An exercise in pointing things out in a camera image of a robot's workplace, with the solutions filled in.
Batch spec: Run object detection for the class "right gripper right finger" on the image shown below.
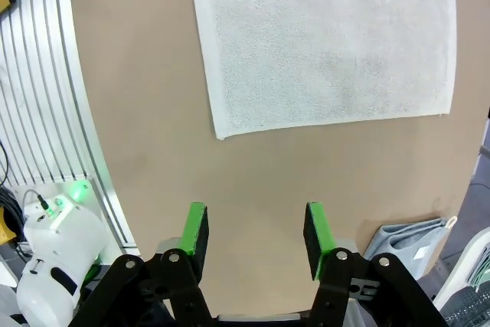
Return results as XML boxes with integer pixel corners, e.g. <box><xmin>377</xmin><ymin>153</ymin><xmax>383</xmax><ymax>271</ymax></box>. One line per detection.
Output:
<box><xmin>304</xmin><ymin>201</ymin><xmax>449</xmax><ymax>327</ymax></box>

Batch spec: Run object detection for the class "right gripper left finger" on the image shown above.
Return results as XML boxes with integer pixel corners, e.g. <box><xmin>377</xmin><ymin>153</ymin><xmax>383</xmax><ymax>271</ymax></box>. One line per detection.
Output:
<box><xmin>71</xmin><ymin>201</ymin><xmax>214</xmax><ymax>327</ymax></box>

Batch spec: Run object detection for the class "light blue towel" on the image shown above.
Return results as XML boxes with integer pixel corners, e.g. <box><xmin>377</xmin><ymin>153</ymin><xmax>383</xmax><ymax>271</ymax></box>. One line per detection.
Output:
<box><xmin>362</xmin><ymin>214</ymin><xmax>459</xmax><ymax>281</ymax></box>

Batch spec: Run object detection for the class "grey perforated plastic basket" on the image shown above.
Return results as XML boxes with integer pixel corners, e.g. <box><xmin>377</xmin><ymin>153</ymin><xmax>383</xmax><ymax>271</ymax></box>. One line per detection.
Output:
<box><xmin>439</xmin><ymin>286</ymin><xmax>490</xmax><ymax>327</ymax></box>

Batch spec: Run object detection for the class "white towel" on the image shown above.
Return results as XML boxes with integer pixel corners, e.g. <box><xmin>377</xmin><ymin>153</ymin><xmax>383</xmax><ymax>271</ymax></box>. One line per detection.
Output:
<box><xmin>187</xmin><ymin>0</ymin><xmax>459</xmax><ymax>141</ymax></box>

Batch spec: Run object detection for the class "green towel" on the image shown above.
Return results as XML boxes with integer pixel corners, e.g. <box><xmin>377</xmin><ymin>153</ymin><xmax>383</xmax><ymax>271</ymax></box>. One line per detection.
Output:
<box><xmin>467</xmin><ymin>261</ymin><xmax>490</xmax><ymax>294</ymax></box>

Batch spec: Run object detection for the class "black cable bundle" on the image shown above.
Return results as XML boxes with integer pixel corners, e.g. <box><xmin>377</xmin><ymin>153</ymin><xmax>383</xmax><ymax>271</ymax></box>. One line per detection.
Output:
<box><xmin>0</xmin><ymin>185</ymin><xmax>25</xmax><ymax>236</ymax></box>

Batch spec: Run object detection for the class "aluminium profile frame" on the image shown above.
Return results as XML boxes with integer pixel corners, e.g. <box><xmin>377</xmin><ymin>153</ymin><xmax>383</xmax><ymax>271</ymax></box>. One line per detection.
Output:
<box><xmin>0</xmin><ymin>0</ymin><xmax>139</xmax><ymax>253</ymax></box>

